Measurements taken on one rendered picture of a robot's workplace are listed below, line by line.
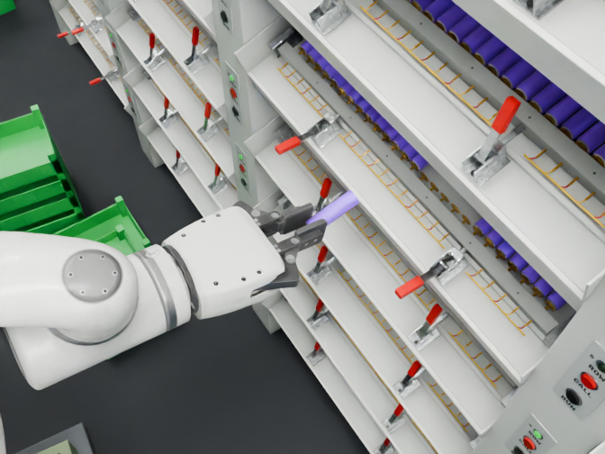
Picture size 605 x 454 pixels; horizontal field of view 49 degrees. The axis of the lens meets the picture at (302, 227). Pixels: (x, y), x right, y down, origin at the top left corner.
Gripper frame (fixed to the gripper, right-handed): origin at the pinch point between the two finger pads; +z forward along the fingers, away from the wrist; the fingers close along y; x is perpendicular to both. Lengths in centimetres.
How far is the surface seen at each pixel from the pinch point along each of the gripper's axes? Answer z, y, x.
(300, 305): 26, -22, -67
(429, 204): 18.5, 2.4, -3.3
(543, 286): 21.3, 18.9, -2.0
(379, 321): 27, -2, -45
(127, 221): 15, -90, -105
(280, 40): 18.9, -33.4, -2.7
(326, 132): 15.8, -16.0, -5.6
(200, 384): 9, -33, -106
